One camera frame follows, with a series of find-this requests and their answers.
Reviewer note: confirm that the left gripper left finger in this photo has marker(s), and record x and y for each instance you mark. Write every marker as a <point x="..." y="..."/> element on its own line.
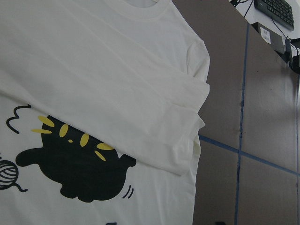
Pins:
<point x="111" y="223"/>

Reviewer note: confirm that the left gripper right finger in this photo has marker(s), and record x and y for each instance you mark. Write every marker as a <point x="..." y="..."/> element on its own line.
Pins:
<point x="219" y="223"/>

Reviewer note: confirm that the cream long-sleeve cat shirt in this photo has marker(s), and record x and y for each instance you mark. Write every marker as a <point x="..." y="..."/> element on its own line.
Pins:
<point x="99" y="103"/>

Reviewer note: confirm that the black power adapter box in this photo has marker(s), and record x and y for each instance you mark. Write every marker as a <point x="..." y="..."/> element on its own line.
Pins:
<point x="272" y="38"/>

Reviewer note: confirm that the black keyboard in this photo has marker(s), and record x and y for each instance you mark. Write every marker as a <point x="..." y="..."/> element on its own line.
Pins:
<point x="278" y="10"/>

